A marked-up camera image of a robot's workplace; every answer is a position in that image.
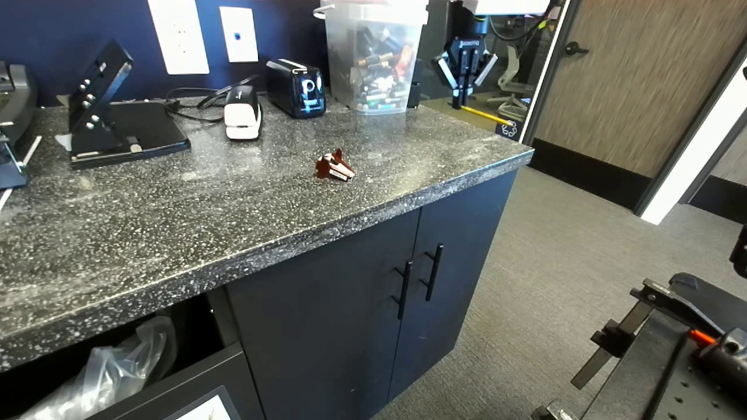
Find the black device at left edge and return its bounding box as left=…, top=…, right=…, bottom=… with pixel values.
left=0, top=62, right=45, bottom=213

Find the left black cabinet handle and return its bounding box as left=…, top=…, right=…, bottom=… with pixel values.
left=389, top=260, right=412, bottom=319

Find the white wall switch plate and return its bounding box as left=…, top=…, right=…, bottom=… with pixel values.
left=220, top=7, right=260, bottom=63

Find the cabinet door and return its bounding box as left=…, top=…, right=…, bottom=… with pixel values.
left=389, top=174, right=515, bottom=398
left=229, top=213, right=417, bottom=420

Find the red and silver small object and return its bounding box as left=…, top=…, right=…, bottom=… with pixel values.
left=314, top=149, right=354, bottom=182

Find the white wall outlet plate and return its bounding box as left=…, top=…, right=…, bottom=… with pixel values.
left=147, top=0, right=209, bottom=76

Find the white stapler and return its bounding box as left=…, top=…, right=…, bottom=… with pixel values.
left=224, top=84, right=263, bottom=143

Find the right black cabinet handle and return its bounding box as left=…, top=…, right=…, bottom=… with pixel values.
left=419, top=244, right=445, bottom=301

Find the black door handle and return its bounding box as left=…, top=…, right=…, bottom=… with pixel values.
left=565, top=42, right=591, bottom=58

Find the pull-out trash drawer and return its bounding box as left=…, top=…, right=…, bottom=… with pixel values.
left=0, top=297, right=263, bottom=420

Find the clear trash bag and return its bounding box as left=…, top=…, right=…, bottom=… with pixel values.
left=19, top=316, right=178, bottom=420

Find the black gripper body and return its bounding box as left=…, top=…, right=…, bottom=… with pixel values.
left=447, top=17, right=489, bottom=80

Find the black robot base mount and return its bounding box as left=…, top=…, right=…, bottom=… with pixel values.
left=533, top=273, right=744, bottom=420

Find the black cabinet handle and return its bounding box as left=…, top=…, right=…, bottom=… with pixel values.
left=419, top=244, right=445, bottom=301
left=389, top=260, right=412, bottom=319

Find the clear plastic container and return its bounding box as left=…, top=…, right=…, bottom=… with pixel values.
left=312, top=0, right=426, bottom=115

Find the left cabinet door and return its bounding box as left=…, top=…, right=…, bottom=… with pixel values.
left=229, top=213, right=417, bottom=420

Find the right cabinet door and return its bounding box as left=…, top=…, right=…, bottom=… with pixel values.
left=389, top=174, right=515, bottom=398

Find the black cable on countertop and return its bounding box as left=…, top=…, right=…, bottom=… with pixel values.
left=112, top=76, right=260, bottom=127

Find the wooden door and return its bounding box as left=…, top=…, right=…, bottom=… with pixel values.
left=537, top=0, right=747, bottom=178

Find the yellow pencil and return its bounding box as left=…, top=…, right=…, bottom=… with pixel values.
left=460, top=105, right=515, bottom=127

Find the dark blue label printer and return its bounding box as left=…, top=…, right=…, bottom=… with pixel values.
left=265, top=58, right=327, bottom=120

